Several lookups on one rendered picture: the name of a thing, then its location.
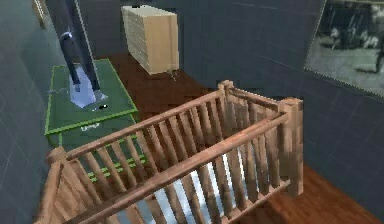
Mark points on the brown wooden slatted crib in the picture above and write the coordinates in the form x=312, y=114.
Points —
x=186, y=166

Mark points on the black and white framed picture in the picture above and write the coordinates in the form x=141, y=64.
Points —
x=350, y=46

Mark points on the small black round object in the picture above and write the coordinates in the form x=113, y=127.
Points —
x=103, y=107

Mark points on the pale wooden chest of drawers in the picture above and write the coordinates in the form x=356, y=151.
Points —
x=156, y=40

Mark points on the green side table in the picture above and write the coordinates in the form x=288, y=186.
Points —
x=63, y=103

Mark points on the dark blue table lamp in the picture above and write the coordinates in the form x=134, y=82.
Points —
x=80, y=50

